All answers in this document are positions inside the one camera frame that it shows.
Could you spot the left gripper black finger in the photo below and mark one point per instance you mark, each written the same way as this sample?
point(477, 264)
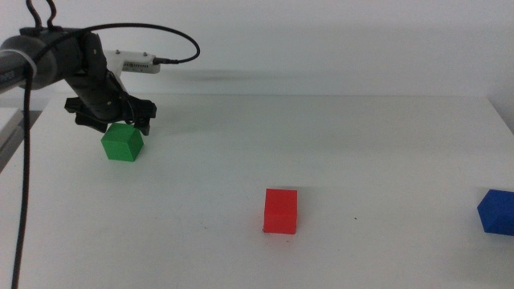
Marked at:
point(144, 124)
point(92, 122)

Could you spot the green cube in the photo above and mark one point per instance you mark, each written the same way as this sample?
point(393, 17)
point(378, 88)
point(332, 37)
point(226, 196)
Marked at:
point(120, 144)

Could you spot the red cube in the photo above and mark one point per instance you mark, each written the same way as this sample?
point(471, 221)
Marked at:
point(280, 212)

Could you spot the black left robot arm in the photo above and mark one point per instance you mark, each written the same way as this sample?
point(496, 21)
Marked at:
point(48, 64)

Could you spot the blue cube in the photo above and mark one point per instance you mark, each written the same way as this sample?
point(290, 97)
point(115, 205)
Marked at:
point(498, 212)

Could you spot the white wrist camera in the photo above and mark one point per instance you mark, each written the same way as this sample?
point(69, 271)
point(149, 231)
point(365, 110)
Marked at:
point(132, 64)

